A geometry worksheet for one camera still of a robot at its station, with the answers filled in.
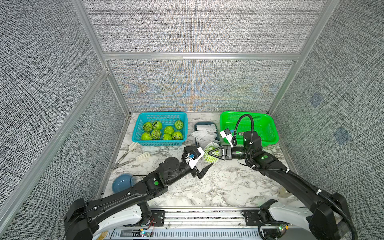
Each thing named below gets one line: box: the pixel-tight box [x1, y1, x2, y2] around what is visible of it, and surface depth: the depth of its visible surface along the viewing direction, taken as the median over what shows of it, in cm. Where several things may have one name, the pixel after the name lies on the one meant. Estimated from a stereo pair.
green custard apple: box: [203, 145, 220, 164], surface depth 68 cm
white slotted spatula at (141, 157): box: [114, 152, 151, 170], surface depth 94 cm
